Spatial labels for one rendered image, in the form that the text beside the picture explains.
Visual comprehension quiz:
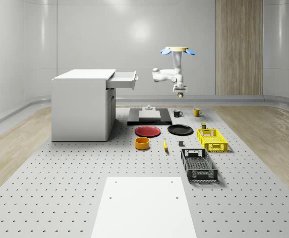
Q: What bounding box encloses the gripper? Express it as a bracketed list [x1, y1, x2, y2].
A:
[172, 84, 189, 98]

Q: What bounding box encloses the black plate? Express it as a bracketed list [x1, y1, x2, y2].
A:
[167, 124, 194, 136]

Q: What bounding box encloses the red plate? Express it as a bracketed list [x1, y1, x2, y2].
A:
[134, 125, 162, 138]

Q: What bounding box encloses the yellow basket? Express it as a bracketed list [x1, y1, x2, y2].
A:
[196, 128, 229, 152]

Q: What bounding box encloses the yellow bowl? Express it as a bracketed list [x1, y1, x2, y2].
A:
[134, 137, 151, 151]

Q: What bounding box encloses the dark grey basket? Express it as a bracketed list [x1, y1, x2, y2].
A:
[180, 148, 220, 183]

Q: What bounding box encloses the white cabinet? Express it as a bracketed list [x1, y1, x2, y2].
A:
[52, 69, 117, 142]

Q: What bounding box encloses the white board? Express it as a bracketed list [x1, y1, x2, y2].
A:
[90, 177, 198, 238]

